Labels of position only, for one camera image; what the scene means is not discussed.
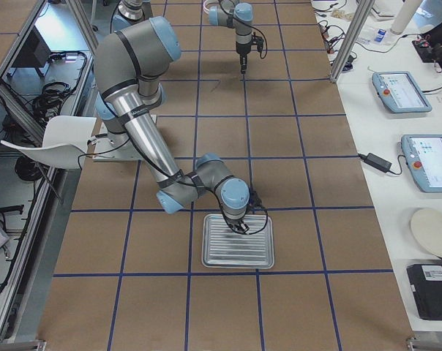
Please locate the ribbed metal tray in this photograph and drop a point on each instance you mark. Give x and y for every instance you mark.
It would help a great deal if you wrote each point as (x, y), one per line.
(224, 248)

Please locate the black laptop case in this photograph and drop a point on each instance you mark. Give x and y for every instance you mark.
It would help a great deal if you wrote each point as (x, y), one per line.
(426, 285)

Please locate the blue teach pendant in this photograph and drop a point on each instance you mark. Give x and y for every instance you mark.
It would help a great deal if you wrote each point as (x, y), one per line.
(400, 93)
(423, 154)

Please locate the white curved plastic bracket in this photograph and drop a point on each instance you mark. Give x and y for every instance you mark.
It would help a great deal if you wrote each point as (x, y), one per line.
(207, 4)

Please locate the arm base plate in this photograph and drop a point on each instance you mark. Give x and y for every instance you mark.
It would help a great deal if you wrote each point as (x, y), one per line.
(128, 139)

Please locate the upper blue teach pendant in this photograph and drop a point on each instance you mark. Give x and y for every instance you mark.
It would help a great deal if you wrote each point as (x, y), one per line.
(400, 93)

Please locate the black power adapter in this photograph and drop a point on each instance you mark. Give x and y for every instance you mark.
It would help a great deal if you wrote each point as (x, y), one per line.
(376, 162)

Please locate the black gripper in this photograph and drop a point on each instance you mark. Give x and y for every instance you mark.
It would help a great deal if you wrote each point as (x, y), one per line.
(243, 52)
(236, 224)

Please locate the white plastic chair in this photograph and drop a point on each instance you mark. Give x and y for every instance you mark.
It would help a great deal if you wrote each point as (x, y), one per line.
(64, 142)

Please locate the aluminium frame post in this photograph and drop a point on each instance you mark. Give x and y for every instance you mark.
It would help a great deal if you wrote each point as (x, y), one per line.
(351, 35)

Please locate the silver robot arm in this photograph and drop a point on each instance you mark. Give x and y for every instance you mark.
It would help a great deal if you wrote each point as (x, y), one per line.
(236, 15)
(127, 66)

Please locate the lower blue teach pendant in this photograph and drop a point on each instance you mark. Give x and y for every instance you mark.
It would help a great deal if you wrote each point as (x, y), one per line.
(423, 154)

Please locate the beige round plate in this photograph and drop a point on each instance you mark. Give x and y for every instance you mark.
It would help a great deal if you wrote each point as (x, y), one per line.
(426, 227)

